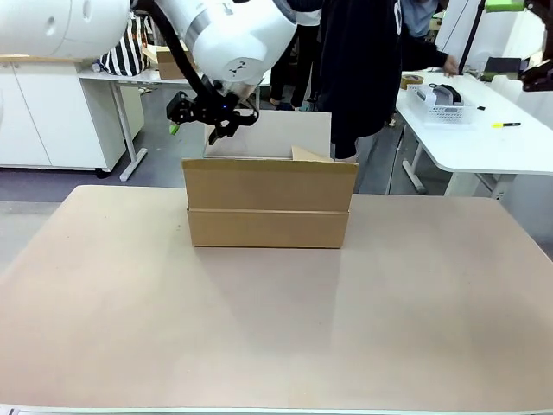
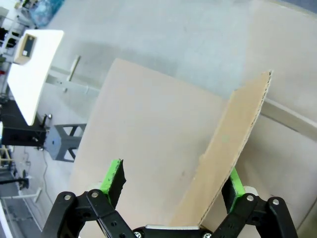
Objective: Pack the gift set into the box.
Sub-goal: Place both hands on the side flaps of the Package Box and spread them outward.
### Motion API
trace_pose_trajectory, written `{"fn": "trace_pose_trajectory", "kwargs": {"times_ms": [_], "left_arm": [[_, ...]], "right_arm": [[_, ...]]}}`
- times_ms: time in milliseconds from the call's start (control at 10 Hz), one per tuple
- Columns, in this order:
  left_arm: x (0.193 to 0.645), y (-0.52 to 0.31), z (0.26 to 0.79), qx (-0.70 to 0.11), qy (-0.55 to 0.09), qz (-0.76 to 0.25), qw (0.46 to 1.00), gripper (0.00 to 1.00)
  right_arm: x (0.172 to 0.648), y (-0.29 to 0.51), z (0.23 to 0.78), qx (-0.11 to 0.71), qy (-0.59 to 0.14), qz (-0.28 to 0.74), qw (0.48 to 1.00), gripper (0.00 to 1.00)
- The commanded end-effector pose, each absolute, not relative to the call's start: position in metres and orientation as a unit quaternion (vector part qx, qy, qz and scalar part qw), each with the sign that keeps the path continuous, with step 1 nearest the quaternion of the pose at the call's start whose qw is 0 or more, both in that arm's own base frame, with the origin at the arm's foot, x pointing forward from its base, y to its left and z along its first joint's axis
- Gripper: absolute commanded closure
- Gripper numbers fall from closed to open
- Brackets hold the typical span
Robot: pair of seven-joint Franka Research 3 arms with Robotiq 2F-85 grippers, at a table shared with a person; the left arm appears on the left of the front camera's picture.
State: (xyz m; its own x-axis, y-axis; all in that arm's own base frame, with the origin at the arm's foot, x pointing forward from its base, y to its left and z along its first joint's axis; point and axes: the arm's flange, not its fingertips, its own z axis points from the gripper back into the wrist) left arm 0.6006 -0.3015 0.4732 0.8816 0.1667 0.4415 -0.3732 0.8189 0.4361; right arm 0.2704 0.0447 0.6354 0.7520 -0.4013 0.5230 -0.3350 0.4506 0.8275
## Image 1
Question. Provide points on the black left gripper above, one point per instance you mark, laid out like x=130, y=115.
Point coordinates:
x=216, y=110

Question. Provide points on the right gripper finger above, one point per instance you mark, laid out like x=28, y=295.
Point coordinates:
x=540, y=78
x=505, y=5

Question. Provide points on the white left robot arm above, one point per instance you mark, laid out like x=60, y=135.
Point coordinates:
x=237, y=39

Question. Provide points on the person's left forearm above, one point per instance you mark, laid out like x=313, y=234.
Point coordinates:
x=425, y=54

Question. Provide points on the small brown cardboard box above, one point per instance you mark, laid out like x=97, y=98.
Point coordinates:
x=173, y=65

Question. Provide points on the person's left hand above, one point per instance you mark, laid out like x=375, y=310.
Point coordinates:
x=451, y=65

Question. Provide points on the black stand pole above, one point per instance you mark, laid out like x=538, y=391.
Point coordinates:
x=471, y=39

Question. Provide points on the yellow marker pen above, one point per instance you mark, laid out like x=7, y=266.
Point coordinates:
x=505, y=125

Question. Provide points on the white partition panel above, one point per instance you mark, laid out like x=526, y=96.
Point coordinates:
x=449, y=26

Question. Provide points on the white rounded side table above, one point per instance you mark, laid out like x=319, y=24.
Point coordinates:
x=497, y=147

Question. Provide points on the white table with grey legs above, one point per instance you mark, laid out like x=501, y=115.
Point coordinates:
x=129, y=77

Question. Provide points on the bystander in blue-grey shirt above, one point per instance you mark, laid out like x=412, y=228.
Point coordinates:
x=419, y=17

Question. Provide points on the black white device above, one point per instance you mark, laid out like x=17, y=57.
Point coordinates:
x=447, y=93

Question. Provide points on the white perforated plastic basket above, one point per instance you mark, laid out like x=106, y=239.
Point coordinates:
x=447, y=113

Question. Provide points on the black white striped bag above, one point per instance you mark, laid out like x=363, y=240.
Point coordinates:
x=125, y=52

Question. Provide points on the bystander in black trousers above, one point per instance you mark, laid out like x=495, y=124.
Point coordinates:
x=302, y=65

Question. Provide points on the brown packing tape roll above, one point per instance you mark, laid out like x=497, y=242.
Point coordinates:
x=411, y=81

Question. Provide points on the white cabinet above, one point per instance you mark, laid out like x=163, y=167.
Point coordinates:
x=43, y=121

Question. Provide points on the person's dark jacket torso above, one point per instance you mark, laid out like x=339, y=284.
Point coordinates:
x=363, y=78

